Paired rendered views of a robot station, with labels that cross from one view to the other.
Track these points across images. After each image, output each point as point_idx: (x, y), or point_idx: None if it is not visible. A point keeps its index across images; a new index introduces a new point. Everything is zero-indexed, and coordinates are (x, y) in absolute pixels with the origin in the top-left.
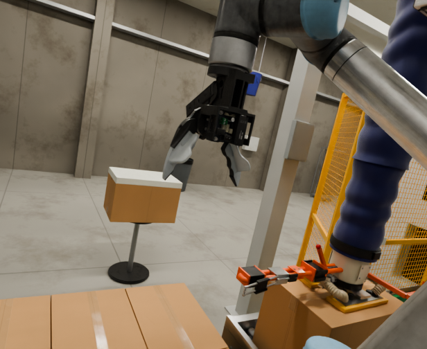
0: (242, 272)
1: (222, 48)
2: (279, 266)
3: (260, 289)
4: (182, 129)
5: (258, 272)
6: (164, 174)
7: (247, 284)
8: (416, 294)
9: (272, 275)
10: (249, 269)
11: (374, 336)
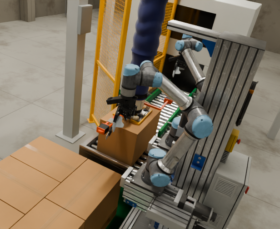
0: (99, 128)
1: (128, 93)
2: (111, 117)
3: (110, 133)
4: (117, 116)
5: (106, 126)
6: (113, 131)
7: (104, 133)
8: (179, 139)
9: (111, 124)
10: (102, 126)
11: (172, 150)
